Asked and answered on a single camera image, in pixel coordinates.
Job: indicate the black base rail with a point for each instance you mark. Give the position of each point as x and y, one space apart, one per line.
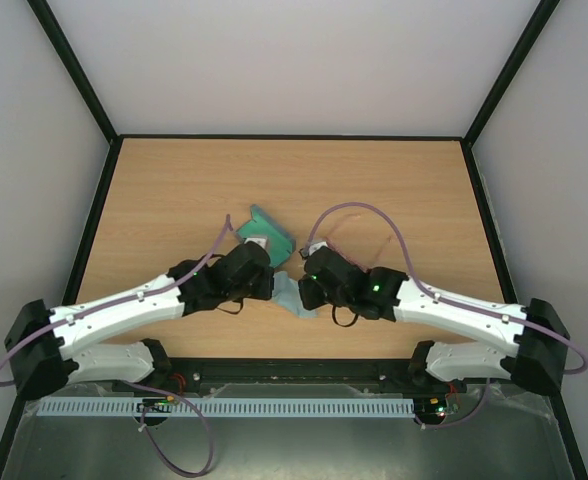
200 376

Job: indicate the black frame post left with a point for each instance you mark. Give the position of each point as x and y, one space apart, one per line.
60 43

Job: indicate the grey green glasses case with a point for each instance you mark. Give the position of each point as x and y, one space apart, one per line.
280 244

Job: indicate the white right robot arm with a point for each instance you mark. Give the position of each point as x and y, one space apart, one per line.
526 345

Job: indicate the controller board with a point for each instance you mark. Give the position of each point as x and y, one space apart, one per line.
436 407
163 405

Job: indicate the light blue cleaning cloth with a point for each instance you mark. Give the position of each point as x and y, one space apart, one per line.
285 293

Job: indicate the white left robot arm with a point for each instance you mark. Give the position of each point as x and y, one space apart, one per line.
53 348

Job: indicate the right controller board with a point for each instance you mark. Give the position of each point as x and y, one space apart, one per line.
436 407

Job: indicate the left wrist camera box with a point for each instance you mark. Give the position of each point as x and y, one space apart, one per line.
257 243

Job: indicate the light blue slotted cable duct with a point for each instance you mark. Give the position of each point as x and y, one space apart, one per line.
232 408

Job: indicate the black frame post right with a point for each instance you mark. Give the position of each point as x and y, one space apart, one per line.
519 53

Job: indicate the pink transparent sunglasses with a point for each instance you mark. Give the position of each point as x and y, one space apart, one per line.
351 237

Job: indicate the black frame post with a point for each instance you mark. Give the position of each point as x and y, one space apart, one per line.
60 43
519 53

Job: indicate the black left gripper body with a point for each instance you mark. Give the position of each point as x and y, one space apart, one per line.
256 293

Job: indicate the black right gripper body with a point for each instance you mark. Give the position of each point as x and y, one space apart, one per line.
308 292

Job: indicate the left controller board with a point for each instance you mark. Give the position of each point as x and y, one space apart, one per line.
163 405

